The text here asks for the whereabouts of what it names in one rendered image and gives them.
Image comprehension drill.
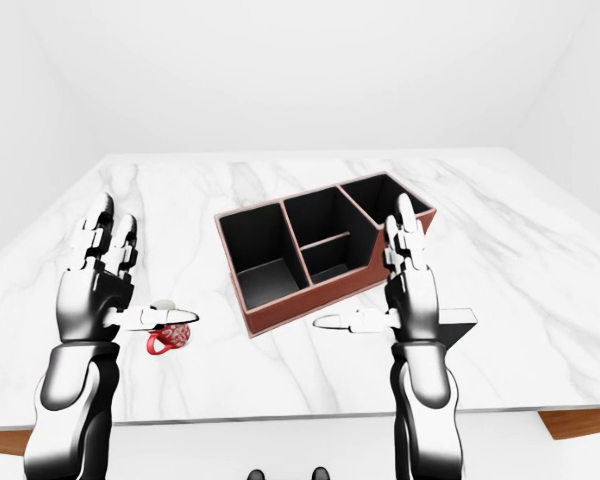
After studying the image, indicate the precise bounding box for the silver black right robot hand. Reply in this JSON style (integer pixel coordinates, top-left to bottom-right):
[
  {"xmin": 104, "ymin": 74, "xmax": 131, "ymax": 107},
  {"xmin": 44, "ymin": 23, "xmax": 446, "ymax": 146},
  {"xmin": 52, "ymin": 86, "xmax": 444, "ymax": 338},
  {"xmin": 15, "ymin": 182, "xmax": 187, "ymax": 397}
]
[{"xmin": 312, "ymin": 193, "xmax": 444, "ymax": 344}]

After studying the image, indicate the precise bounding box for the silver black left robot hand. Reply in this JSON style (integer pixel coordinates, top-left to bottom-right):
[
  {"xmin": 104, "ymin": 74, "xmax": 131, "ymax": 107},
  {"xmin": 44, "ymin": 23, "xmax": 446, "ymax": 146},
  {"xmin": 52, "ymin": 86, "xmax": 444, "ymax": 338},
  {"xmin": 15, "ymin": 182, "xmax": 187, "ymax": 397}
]
[{"xmin": 54, "ymin": 192, "xmax": 200, "ymax": 344}]

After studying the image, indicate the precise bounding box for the red-brown desk caddy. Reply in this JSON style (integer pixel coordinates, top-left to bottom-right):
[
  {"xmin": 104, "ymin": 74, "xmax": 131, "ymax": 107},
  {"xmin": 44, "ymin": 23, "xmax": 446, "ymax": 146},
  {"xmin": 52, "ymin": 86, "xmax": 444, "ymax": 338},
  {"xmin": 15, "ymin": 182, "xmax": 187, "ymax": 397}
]
[{"xmin": 214, "ymin": 171, "xmax": 438, "ymax": 340}]

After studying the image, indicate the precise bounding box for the red patterned mug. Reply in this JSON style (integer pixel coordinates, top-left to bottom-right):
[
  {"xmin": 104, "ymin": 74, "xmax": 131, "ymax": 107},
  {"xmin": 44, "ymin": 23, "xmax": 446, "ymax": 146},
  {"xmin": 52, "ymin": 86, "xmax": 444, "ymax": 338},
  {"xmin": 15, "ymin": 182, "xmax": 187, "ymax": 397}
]
[{"xmin": 146, "ymin": 299, "xmax": 192, "ymax": 356}]

